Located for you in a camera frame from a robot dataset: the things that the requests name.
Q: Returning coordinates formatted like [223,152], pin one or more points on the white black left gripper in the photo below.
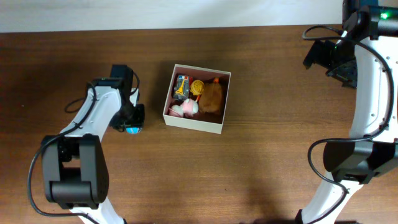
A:
[137,115]

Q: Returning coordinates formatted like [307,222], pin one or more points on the blue round toy ball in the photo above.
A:
[133,130]

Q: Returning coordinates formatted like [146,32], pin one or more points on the red grey toy truck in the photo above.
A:
[182,87]

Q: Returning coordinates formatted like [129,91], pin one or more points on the pink white toy figure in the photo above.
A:
[183,108]

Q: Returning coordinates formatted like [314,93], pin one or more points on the white cardboard box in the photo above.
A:
[207,122]

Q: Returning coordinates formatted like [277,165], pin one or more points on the yellow plastic cage ball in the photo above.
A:
[197,87]

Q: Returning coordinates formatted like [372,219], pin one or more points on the brown plush toy with orange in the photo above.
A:
[212,98]

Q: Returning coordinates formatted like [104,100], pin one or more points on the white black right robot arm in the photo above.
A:
[361,55]

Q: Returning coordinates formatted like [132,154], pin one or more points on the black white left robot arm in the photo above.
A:
[75,173]

